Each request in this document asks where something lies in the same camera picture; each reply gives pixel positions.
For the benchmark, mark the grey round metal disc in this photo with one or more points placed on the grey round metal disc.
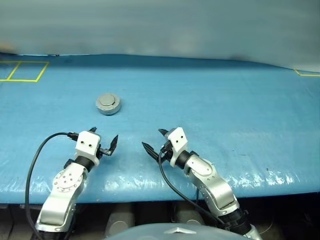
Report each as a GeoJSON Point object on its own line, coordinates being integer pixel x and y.
{"type": "Point", "coordinates": [108, 103]}

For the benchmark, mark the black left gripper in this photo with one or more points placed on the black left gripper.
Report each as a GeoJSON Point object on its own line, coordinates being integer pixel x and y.
{"type": "Point", "coordinates": [102, 151]}

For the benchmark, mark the grey robot torso with logo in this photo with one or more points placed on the grey robot torso with logo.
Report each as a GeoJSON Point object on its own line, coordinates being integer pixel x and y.
{"type": "Point", "coordinates": [150, 233]}

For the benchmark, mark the dark rounded shape under table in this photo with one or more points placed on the dark rounded shape under table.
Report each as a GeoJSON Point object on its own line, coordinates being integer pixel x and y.
{"type": "Point", "coordinates": [187, 215]}
{"type": "Point", "coordinates": [120, 221]}

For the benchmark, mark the blue plastic table cover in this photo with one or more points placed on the blue plastic table cover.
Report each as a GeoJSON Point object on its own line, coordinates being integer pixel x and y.
{"type": "Point", "coordinates": [225, 112]}

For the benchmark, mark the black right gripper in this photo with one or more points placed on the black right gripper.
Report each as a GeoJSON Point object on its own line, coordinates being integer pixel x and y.
{"type": "Point", "coordinates": [166, 151]}

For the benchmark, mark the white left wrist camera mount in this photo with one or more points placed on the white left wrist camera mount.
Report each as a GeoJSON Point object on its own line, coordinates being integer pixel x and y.
{"type": "Point", "coordinates": [86, 142]}

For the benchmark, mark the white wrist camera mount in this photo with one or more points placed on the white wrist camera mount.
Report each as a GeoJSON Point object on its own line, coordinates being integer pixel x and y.
{"type": "Point", "coordinates": [86, 142]}
{"type": "Point", "coordinates": [177, 140]}

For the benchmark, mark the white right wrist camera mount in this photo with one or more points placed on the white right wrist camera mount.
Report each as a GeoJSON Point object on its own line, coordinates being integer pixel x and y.
{"type": "Point", "coordinates": [177, 140]}

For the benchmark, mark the yellow tape double square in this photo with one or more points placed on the yellow tape double square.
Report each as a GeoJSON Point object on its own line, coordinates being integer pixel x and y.
{"type": "Point", "coordinates": [22, 80]}

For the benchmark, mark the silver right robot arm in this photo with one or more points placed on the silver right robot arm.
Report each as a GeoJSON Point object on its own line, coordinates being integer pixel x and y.
{"type": "Point", "coordinates": [212, 182]}

